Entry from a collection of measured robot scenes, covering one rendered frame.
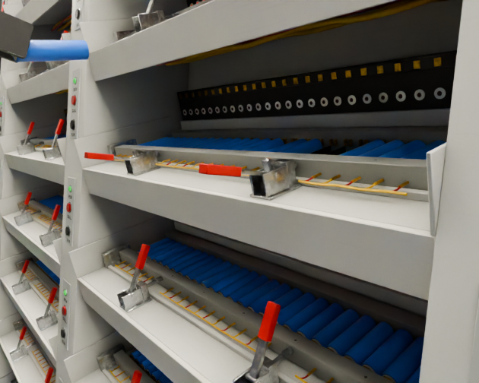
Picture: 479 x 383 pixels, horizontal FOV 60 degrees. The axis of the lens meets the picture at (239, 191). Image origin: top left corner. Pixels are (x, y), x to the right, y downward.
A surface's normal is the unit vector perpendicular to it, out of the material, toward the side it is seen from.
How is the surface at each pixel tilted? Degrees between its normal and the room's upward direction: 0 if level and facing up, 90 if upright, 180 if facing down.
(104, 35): 90
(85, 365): 90
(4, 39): 90
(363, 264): 109
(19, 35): 90
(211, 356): 19
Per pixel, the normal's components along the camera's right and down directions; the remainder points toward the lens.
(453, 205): -0.77, -0.01
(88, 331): 0.63, 0.11
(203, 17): -0.76, 0.31
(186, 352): -0.18, -0.94
